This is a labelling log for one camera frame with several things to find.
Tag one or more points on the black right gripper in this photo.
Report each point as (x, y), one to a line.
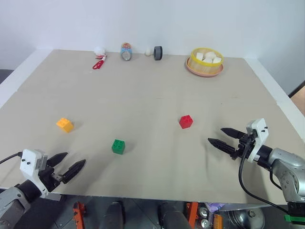
(244, 145)

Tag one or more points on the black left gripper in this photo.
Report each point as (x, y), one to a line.
(48, 179)

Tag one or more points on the yellow toy block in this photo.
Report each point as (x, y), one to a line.
(64, 125)

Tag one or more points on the red toy block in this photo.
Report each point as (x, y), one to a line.
(186, 122)

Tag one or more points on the green toy block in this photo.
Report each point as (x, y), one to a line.
(118, 147)

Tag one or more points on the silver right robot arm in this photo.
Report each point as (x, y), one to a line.
(286, 162)

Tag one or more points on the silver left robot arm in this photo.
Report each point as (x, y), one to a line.
(12, 205)

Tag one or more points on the purple plastic bag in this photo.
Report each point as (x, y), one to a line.
(214, 207)

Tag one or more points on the pink plate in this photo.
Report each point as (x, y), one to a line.
(205, 74)

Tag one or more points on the silver drink can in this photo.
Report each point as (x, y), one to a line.
(205, 223)
(204, 211)

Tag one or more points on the yellow round basket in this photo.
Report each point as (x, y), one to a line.
(202, 66)

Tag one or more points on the white foam cube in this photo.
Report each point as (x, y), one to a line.
(200, 56)
(209, 55)
(217, 60)

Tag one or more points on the shiny metal pot lid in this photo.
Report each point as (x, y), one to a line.
(247, 218)

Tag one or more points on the orange drink can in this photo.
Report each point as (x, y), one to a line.
(217, 221)

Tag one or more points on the beige table cover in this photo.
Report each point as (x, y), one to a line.
(147, 100)

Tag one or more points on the dark rounded shape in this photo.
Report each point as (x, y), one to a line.
(171, 217)

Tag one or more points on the black tape roll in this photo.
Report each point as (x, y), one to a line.
(157, 53)

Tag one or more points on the white egg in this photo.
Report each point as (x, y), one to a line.
(148, 52)

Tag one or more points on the lying printed tin can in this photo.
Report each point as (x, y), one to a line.
(126, 53)

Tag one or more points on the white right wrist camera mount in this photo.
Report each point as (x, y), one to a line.
(259, 133)

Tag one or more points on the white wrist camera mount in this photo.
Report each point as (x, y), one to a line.
(259, 133)
(28, 162)

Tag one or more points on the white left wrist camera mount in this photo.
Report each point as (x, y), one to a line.
(28, 162)

